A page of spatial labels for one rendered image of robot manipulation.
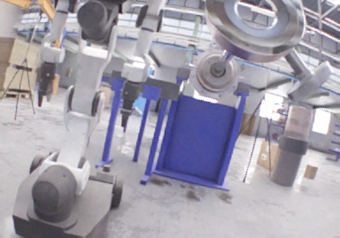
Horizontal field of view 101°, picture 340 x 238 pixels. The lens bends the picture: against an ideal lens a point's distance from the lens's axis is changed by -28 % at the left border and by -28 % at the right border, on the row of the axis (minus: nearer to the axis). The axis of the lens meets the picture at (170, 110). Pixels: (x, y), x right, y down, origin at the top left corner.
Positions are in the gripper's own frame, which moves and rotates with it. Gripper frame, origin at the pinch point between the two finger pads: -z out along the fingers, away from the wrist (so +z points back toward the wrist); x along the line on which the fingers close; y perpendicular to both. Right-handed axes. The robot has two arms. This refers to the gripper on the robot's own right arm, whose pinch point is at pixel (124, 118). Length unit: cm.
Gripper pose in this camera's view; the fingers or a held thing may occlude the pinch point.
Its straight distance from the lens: 97.2
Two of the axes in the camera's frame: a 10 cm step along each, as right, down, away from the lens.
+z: 2.7, -9.4, -2.2
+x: -1.7, -2.7, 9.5
